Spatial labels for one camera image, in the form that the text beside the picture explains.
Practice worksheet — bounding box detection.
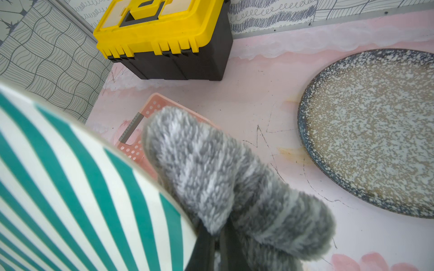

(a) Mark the speckled silver plate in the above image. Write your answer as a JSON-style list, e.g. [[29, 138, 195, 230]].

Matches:
[[297, 49, 434, 219]]

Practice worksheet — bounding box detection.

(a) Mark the green striped plate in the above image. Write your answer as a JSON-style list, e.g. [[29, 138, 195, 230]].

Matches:
[[1, 85, 197, 271]]

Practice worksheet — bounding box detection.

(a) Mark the pink plastic basket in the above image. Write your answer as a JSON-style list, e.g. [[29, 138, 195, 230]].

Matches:
[[114, 93, 221, 180]]

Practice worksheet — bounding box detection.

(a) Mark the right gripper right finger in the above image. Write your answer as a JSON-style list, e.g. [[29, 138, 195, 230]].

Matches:
[[219, 219, 251, 271]]

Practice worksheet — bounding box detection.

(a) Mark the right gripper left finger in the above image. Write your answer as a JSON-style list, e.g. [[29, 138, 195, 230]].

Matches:
[[185, 222, 215, 271]]

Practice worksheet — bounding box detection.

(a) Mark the yellow black toolbox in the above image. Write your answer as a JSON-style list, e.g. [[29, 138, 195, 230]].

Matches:
[[93, 0, 233, 81]]

